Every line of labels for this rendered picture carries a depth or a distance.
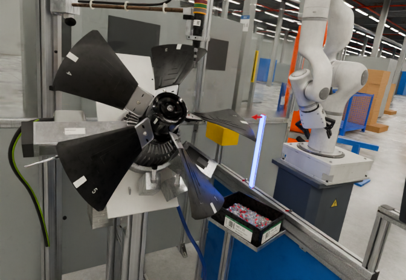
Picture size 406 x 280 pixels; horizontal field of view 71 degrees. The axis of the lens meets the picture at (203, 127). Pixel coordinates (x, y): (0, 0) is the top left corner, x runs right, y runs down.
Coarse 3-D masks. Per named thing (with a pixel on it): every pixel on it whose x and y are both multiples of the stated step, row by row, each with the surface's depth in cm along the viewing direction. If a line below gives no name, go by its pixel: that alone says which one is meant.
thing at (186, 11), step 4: (184, 8) 93; (188, 8) 92; (192, 8) 93; (184, 12) 93; (188, 12) 93; (184, 16) 93; (188, 16) 92; (192, 16) 93; (188, 20) 93; (192, 20) 93; (188, 24) 93; (192, 24) 94; (188, 28) 94; (192, 28) 94; (188, 32) 94; (192, 32) 95; (188, 36) 92; (192, 36) 91; (196, 36) 91; (200, 36) 91; (200, 40) 92; (204, 40) 92
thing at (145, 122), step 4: (144, 120) 88; (148, 120) 90; (140, 124) 87; (144, 124) 89; (148, 124) 90; (136, 128) 86; (140, 128) 88; (144, 128) 90; (148, 128) 91; (140, 132) 89; (148, 132) 92; (152, 132) 93; (140, 136) 89; (144, 136) 91; (148, 136) 92; (152, 136) 94; (140, 140) 90; (144, 140) 91; (144, 144) 92
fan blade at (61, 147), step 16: (128, 128) 84; (64, 144) 72; (80, 144) 74; (96, 144) 77; (112, 144) 80; (128, 144) 85; (64, 160) 72; (80, 160) 74; (96, 160) 77; (112, 160) 81; (128, 160) 86; (80, 176) 74; (96, 176) 78; (112, 176) 82; (80, 192) 75; (112, 192) 83; (96, 208) 78
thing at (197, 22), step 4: (196, 16) 91; (200, 16) 91; (204, 16) 92; (196, 20) 92; (200, 20) 92; (196, 24) 92; (200, 24) 92; (196, 28) 92; (200, 28) 92; (196, 32) 93; (200, 32) 93; (192, 40) 94; (196, 40) 93; (196, 44) 94
